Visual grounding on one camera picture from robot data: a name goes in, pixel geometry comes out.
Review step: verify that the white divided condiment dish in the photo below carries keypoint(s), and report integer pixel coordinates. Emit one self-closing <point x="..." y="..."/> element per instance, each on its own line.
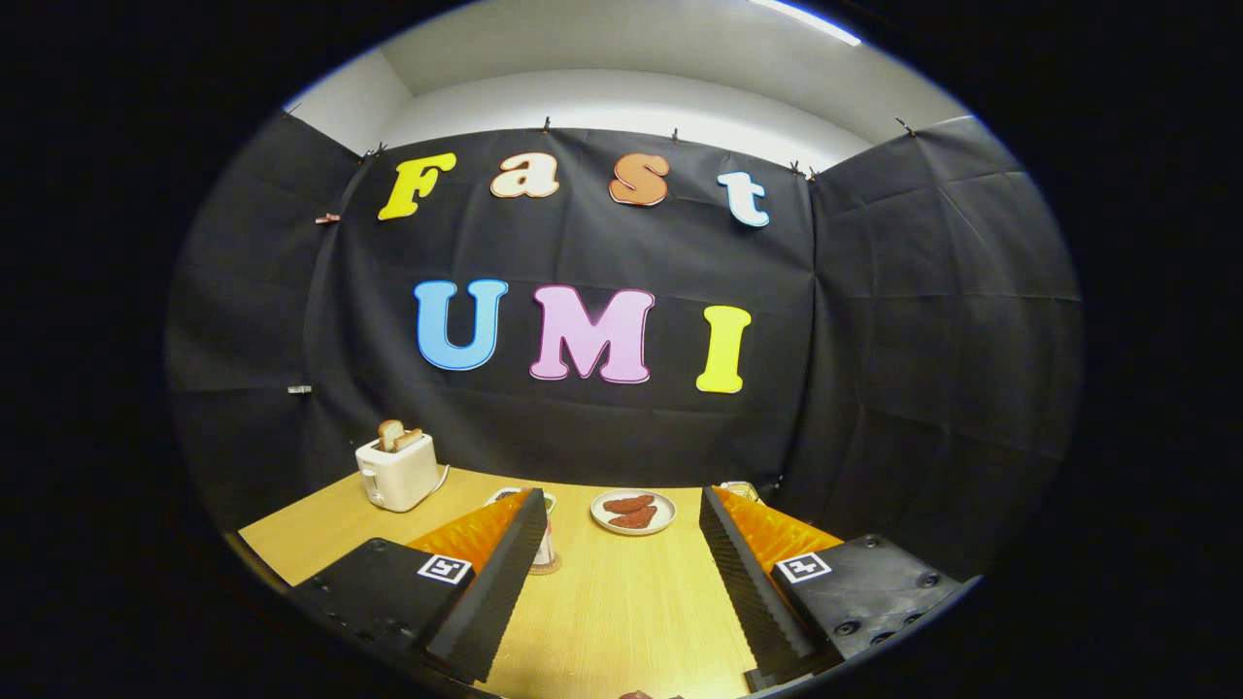
<point x="500" y="495"/>

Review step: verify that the brown meat patty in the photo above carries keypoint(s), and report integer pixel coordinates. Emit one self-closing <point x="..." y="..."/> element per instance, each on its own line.
<point x="634" y="518"/>
<point x="629" y="503"/>

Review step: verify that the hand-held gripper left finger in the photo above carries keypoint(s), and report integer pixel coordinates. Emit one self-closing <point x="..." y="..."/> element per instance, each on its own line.
<point x="490" y="602"/>

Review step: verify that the white round plate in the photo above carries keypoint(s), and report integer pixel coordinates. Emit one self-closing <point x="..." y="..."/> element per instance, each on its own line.
<point x="600" y="519"/>

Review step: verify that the toast slice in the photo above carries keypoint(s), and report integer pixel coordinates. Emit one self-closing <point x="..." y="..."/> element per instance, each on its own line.
<point x="409" y="439"/>
<point x="389" y="433"/>

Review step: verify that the wooden table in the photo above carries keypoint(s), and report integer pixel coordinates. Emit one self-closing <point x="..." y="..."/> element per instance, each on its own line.
<point x="621" y="612"/>

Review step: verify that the clear plastic juice bottle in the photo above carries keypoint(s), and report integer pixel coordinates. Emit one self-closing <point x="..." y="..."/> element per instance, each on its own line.
<point x="547" y="544"/>

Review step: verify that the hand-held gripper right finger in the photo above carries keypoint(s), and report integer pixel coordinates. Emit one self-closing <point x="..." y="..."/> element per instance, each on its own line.
<point x="748" y="592"/>

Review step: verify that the white toaster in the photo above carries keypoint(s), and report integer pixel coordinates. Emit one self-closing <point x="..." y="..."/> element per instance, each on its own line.
<point x="400" y="476"/>

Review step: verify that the round cork coaster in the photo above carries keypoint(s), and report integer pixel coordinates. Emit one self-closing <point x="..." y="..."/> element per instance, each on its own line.
<point x="546" y="570"/>

